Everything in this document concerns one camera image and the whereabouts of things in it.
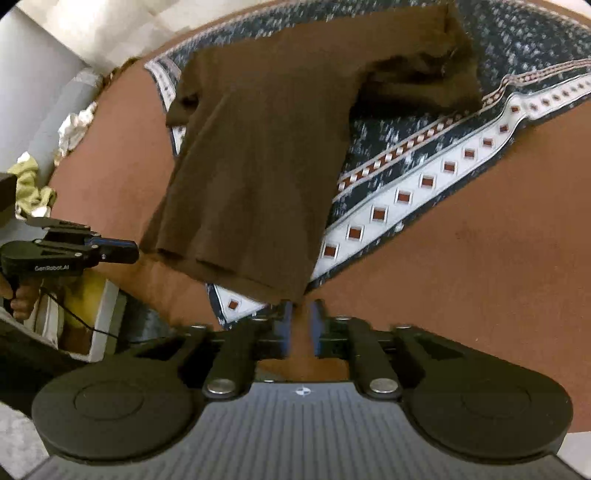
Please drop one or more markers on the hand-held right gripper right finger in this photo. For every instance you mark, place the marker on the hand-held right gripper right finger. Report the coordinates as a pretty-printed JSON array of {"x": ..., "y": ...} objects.
[{"x": 316, "y": 332}]

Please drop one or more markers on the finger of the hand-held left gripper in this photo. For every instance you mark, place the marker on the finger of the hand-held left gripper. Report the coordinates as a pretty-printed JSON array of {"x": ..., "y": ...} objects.
[
  {"x": 117, "y": 251},
  {"x": 60, "y": 227}
]

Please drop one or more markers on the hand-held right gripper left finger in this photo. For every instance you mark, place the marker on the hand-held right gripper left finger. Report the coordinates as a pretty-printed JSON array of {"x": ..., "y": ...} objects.
[{"x": 286, "y": 332}]

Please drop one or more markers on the dark brown pants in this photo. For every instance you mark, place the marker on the dark brown pants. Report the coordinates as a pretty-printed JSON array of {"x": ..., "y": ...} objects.
[{"x": 254, "y": 161}]

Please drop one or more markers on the person's left hand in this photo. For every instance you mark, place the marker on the person's left hand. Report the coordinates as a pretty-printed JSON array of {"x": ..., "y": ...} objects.
[{"x": 21, "y": 307}]

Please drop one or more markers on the yellow green cloth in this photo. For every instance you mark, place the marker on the yellow green cloth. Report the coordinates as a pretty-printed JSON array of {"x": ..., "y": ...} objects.
[{"x": 30, "y": 184}]

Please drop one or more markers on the white storage box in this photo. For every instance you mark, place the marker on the white storage box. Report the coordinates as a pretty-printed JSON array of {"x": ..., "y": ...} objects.
[{"x": 104, "y": 323}]

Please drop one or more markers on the person's dark trouser leg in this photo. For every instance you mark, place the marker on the person's dark trouser leg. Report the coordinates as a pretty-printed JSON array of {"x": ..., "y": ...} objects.
[{"x": 27, "y": 360}]

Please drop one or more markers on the crumpled white paper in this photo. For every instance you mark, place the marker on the crumpled white paper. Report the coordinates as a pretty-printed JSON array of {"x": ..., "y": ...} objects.
[{"x": 76, "y": 127}]

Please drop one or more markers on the grey bolster pillow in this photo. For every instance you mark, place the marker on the grey bolster pillow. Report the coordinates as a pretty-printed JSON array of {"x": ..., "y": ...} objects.
[{"x": 51, "y": 120}]

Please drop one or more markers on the white sheer curtain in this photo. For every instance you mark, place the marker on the white sheer curtain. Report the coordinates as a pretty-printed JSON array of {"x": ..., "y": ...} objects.
[{"x": 138, "y": 23}]

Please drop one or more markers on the navy patterned mat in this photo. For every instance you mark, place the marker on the navy patterned mat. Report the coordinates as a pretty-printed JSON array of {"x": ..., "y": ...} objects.
[{"x": 508, "y": 60}]

